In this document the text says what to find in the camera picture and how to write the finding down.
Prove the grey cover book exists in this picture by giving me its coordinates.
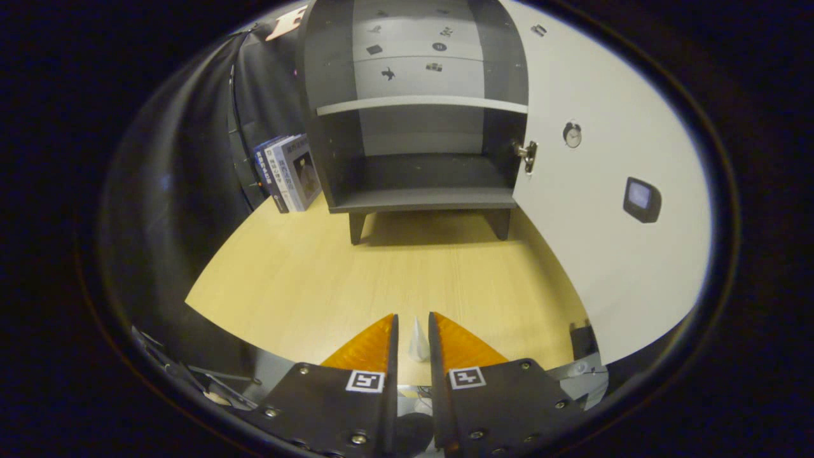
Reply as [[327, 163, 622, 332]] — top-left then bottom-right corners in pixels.
[[280, 134, 322, 212]]

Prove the black table edge block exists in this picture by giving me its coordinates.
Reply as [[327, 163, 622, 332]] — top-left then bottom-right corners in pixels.
[[569, 323, 600, 361]]

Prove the black backdrop cloth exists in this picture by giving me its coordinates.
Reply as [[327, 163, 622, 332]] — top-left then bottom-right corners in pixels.
[[102, 6, 312, 382]]

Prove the metal door hinge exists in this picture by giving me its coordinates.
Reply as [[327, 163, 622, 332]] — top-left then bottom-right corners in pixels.
[[514, 140, 539, 176]]

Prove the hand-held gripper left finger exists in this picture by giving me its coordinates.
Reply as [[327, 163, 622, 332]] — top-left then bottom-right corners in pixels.
[[245, 313, 400, 458]]

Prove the black backdrop stand pole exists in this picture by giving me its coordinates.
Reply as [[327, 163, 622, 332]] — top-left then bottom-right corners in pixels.
[[228, 64, 258, 211]]

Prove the blue spine book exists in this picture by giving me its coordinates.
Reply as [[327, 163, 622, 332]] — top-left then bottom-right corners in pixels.
[[253, 139, 290, 214]]

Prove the grey metal bracket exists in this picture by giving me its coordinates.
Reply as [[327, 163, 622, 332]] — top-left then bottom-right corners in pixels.
[[548, 353, 610, 409]]

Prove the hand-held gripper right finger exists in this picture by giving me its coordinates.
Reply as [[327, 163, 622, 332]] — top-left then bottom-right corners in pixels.
[[427, 312, 583, 458]]

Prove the light grey cabinet shelf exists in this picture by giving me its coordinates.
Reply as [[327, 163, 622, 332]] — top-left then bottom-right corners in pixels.
[[316, 95, 528, 116]]

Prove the white spine book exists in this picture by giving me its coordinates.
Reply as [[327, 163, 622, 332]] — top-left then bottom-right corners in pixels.
[[266, 135, 300, 212]]

